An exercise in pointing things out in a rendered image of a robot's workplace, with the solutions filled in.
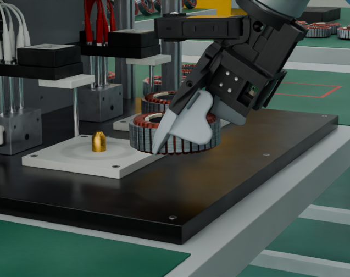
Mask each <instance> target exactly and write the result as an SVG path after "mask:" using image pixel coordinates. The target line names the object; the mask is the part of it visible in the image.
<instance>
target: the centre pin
mask: <svg viewBox="0 0 350 277"><path fill-rule="evenodd" d="M92 151H93V152H104V151H106V136H105V135H104V133H103V132H102V131H95V133H94V134H93V136H92Z"/></svg>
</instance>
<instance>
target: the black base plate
mask: <svg viewBox="0 0 350 277"><path fill-rule="evenodd" d="M140 112H141V98H139V97H132V98H130V99H124V98H123V114H122V115H120V116H118V117H115V118H112V119H109V120H106V121H103V122H101V123H98V122H92V121H82V120H79V135H82V134H83V135H92V136H93V134H94V133H95V131H102V132H103V133H104V135H105V136H106V137H111V138H116V139H126V140H129V139H130V135H129V131H121V130H113V123H114V122H116V121H119V120H121V119H125V118H127V117H130V116H132V115H135V114H138V113H140ZM41 123H42V144H41V145H38V146H35V147H33V148H29V149H27V150H24V151H21V152H19V153H16V154H13V155H8V154H0V214H5V215H11V216H15V217H21V218H28V219H34V220H40V221H46V222H50V223H56V224H63V225H68V226H75V227H78V228H85V229H91V230H97V231H104V232H109V233H114V234H120V235H126V236H132V237H138V238H142V239H149V240H154V241H161V242H167V243H173V244H177V245H182V244H184V243H185V242H186V241H188V240H189V239H190V238H191V237H193V236H194V235H195V234H197V233H198V232H200V231H201V230H202V229H204V228H205V227H206V226H207V225H209V224H210V223H211V222H213V221H214V220H215V219H217V218H218V217H220V216H221V215H222V214H223V213H225V212H226V211H227V210H229V209H230V208H231V207H233V206H234V205H235V204H236V203H238V202H239V201H240V200H242V199H243V198H245V197H246V196H247V195H249V194H250V193H251V192H253V191H254V190H255V189H256V188H258V187H259V186H260V185H262V184H263V183H265V182H266V181H267V180H269V179H270V178H271V177H272V176H274V175H275V174H276V173H278V172H279V171H280V170H282V169H283V168H284V167H286V166H287V165H289V164H290V163H291V162H292V161H294V160H295V159H296V158H298V157H299V156H300V155H301V154H303V153H304V152H305V151H307V150H308V149H310V148H311V147H312V146H314V145H315V144H316V143H318V142H319V141H320V140H321V139H323V138H324V137H325V136H327V135H328V134H329V133H331V132H332V131H334V130H335V129H336V128H337V127H338V115H332V114H319V113H307V112H295V111H288V110H276V109H264V108H261V109H260V110H258V111H255V110H254V109H251V110H250V112H249V113H248V115H247V117H246V122H245V124H244V125H241V126H240V125H236V124H233V123H229V124H227V125H225V126H223V127H221V143H220V144H219V145H217V146H215V147H214V148H212V149H210V150H206V151H204V152H202V151H201V152H199V153H197V152H195V153H193V154H191V153H188V154H183V153H181V154H180V155H177V154H176V153H175V152H174V154H173V155H169V154H167V155H166V156H163V157H161V158H159V159H157V160H155V161H153V162H152V163H150V164H148V165H146V166H144V167H142V168H140V169H138V170H136V171H134V172H132V173H130V174H128V175H126V176H124V177H122V178H120V179H116V178H109V177H104V176H96V175H88V174H81V173H73V172H68V171H61V170H53V169H45V168H38V167H30V166H25V165H22V157H23V156H26V155H28V154H31V153H34V152H37V151H39V150H42V149H44V148H47V147H50V146H53V145H55V144H58V143H60V142H63V141H66V140H68V139H71V138H73V137H74V121H73V105H72V106H68V107H65V108H62V109H58V110H55V111H52V112H49V113H46V114H42V115H41Z"/></svg>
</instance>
